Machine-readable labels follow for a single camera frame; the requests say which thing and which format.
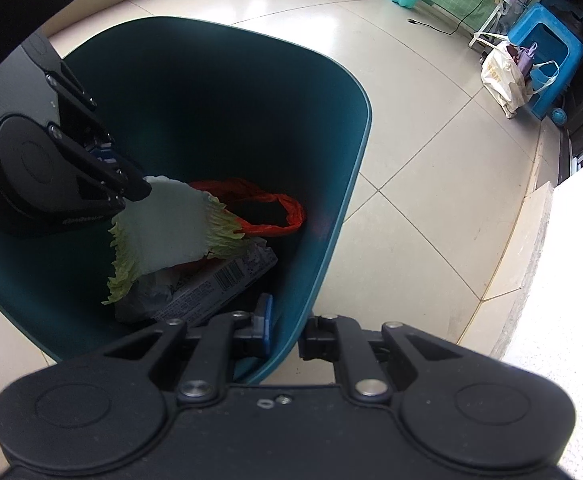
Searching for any dark teal trash bin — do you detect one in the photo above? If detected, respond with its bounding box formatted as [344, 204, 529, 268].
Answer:
[0, 16, 373, 386]

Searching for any white shopping bag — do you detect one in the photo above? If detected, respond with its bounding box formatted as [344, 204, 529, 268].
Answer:
[473, 32, 561, 120]

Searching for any red plastic bag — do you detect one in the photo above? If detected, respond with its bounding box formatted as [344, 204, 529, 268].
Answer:
[188, 178, 306, 237]

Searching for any purple bag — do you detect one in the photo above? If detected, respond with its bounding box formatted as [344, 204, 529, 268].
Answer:
[505, 42, 540, 79]

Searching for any white printed packet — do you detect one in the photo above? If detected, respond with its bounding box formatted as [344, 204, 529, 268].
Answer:
[116, 236, 278, 327]

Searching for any white metal rack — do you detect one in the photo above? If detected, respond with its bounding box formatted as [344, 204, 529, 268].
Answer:
[436, 0, 508, 54]

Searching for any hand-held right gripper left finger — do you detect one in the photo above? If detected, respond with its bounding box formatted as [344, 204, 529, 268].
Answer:
[101, 294, 275, 406]

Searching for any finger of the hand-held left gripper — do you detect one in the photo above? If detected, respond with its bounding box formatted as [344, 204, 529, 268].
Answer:
[46, 121, 153, 207]
[45, 62, 117, 151]

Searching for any blue plastic stool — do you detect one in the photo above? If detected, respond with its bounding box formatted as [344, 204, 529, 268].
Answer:
[509, 2, 583, 121]

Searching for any napa cabbage leaf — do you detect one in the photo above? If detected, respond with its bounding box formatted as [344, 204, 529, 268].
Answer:
[102, 175, 253, 306]

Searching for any black power cable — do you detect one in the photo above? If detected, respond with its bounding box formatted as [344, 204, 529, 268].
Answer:
[407, 0, 497, 37]

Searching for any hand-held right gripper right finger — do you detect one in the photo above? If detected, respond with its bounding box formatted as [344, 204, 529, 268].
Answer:
[299, 312, 461, 404]

